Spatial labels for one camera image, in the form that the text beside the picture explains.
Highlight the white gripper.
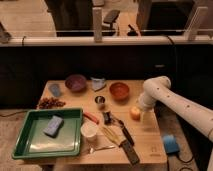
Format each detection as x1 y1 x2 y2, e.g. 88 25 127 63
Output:
138 92 156 126

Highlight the orange apple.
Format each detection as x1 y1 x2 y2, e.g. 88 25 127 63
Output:
129 106 141 120

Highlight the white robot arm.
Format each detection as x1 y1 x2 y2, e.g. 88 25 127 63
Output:
138 76 213 142

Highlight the small metal cup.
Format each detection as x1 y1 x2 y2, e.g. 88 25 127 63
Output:
95 96 105 109

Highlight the white paper cup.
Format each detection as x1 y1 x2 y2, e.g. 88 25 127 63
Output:
80 121 98 142

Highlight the blue round object on floor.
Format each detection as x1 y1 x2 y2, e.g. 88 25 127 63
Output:
162 135 180 154

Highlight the orange bowl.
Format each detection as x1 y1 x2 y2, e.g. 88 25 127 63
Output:
109 82 130 101

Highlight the small black object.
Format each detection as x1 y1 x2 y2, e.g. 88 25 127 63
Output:
102 112 112 125

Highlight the dark spatula tool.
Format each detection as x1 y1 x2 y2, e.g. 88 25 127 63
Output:
120 140 140 165

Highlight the crumpled grey white cloth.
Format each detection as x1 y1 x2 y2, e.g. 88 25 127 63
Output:
91 77 106 91

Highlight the metal spoon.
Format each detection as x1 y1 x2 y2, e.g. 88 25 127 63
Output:
89 145 115 154

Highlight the purple bowl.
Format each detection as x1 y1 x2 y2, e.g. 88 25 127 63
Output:
65 74 87 92

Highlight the blue sponge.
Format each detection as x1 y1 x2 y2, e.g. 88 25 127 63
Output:
43 116 63 137

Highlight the light blue cloth piece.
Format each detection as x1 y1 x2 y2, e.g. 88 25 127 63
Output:
48 83 62 97

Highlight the bunch of dark grapes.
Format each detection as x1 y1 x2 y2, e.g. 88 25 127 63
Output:
37 97 65 109

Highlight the black office chair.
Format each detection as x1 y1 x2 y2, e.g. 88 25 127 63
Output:
102 10 120 36

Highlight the green plastic tray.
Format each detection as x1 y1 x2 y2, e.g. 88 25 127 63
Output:
12 108 83 160

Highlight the white railing bar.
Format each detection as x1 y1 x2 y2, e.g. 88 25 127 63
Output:
0 35 213 47

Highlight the black handled knife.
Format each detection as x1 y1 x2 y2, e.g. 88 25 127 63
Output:
111 115 134 146

